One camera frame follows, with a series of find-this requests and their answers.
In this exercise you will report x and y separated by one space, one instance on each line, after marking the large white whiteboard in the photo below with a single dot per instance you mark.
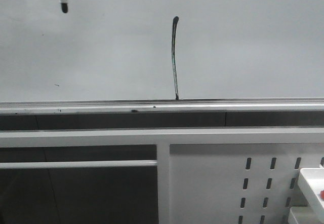
160 49

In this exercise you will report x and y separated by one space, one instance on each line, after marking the white metal pegboard stand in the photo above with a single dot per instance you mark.
221 175

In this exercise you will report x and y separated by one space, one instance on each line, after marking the white upper plastic tray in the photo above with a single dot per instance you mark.
310 182

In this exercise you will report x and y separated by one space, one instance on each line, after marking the white plastic tray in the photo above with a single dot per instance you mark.
310 182
302 215

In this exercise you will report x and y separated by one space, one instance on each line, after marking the white lower plastic tray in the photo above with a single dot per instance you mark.
302 215

